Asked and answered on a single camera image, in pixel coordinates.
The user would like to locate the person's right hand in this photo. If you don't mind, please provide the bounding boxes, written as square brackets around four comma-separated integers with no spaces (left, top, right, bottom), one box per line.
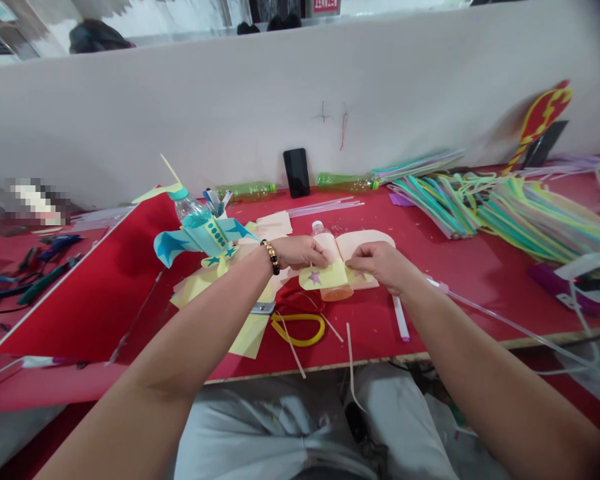
[345,241,433,297]

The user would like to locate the person's left hand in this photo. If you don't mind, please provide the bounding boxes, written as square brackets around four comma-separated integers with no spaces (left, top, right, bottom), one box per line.
[271,233,333,273]

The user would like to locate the plastic bottle with paper wings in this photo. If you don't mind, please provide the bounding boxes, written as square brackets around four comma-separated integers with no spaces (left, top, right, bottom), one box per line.
[298,221,397,302]

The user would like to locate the pink paper sheets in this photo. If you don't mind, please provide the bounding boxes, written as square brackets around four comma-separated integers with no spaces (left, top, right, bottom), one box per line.
[253,211,294,240]

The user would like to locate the red scissors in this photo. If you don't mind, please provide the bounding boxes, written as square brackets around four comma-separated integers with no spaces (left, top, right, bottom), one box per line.
[252,285,323,318]

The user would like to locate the white marker pen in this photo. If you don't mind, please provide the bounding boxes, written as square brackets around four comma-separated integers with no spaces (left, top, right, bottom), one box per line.
[393,295,411,343]

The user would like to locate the bundle of clear straws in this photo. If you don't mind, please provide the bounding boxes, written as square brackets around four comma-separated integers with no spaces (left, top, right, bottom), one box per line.
[285,195,366,218]

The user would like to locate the black smartphone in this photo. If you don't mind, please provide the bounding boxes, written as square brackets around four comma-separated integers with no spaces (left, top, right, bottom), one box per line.
[283,147,311,199]

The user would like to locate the green plastic bottle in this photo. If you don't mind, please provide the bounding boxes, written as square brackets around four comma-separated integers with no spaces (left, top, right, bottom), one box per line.
[316,171,381,194]
[215,181,277,203]

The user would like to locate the pile of yellow paper sheets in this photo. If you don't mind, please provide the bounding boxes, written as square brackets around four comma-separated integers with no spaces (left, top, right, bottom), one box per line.
[169,259,281,360]

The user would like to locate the thin cream paper strip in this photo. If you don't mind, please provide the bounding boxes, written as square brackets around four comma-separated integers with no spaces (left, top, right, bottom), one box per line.
[345,323,369,414]
[278,319,307,379]

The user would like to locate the cup of pens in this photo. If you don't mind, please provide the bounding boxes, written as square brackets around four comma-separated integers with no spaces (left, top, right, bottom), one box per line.
[201,187,233,220]

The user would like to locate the blue paper rocket bottle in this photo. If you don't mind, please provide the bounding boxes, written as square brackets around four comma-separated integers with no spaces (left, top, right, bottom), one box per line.
[131,153,261,277]

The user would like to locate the pile of pastel coloured straws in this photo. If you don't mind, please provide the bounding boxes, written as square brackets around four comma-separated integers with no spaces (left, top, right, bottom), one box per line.
[371,147,600,266]

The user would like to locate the long clear plastic tube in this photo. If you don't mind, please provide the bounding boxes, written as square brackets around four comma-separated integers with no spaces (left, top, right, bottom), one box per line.
[425,275,600,373]

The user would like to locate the person's legs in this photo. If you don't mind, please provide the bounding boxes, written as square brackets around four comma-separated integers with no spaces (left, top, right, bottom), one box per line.
[173,363,511,480]

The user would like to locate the red and yellow foam paddle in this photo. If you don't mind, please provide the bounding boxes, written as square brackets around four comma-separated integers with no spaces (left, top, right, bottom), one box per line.
[501,79,573,177]

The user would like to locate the red felt covered board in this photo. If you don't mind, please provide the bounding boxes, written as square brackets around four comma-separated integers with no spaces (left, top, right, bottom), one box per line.
[0,199,191,362]

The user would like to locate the blue glue gun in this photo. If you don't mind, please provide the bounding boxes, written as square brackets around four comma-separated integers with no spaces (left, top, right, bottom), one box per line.
[35,233,86,262]

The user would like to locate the white cable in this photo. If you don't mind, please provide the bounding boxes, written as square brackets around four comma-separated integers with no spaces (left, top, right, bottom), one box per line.
[535,252,600,377]

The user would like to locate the green handled pliers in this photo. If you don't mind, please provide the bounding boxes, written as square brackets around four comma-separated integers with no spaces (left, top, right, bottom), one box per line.
[17,253,83,306]

